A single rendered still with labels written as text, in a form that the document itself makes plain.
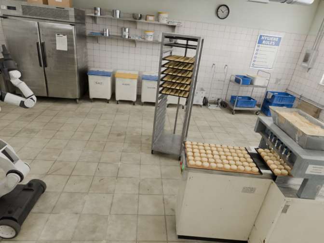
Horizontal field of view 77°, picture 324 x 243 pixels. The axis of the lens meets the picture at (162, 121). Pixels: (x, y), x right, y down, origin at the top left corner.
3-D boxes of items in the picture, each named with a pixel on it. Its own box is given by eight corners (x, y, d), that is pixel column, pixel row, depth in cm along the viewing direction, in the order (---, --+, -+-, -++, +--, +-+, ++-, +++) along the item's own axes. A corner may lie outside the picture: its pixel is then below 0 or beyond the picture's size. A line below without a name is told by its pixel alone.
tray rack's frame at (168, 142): (181, 161, 315) (202, 36, 242) (149, 154, 325) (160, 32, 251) (186, 141, 372) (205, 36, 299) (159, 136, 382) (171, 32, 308)
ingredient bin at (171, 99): (165, 108, 529) (168, 78, 497) (164, 100, 587) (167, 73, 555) (185, 110, 532) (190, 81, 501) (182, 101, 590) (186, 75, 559)
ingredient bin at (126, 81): (114, 104, 514) (114, 74, 483) (117, 96, 572) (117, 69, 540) (136, 106, 521) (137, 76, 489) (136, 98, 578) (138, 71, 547)
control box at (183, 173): (183, 164, 197) (185, 152, 191) (185, 181, 175) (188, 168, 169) (179, 163, 196) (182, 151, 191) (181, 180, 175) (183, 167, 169)
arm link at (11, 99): (31, 112, 188) (2, 103, 178) (33, 109, 200) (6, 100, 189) (35, 101, 187) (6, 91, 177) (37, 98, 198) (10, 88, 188)
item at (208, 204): (235, 217, 232) (258, 151, 195) (245, 247, 201) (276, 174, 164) (173, 212, 230) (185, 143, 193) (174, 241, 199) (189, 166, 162)
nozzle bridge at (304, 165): (279, 148, 216) (290, 119, 202) (329, 201, 150) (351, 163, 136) (248, 145, 215) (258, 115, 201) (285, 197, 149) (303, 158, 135)
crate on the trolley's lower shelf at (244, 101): (247, 102, 584) (249, 96, 576) (255, 107, 551) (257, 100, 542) (229, 102, 571) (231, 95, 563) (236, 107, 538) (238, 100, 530)
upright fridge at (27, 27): (88, 94, 564) (85, 10, 480) (79, 106, 482) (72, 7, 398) (35, 90, 550) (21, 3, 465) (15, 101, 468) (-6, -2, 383)
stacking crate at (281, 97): (283, 99, 578) (286, 92, 569) (293, 103, 542) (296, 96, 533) (264, 98, 569) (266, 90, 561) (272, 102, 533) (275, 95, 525)
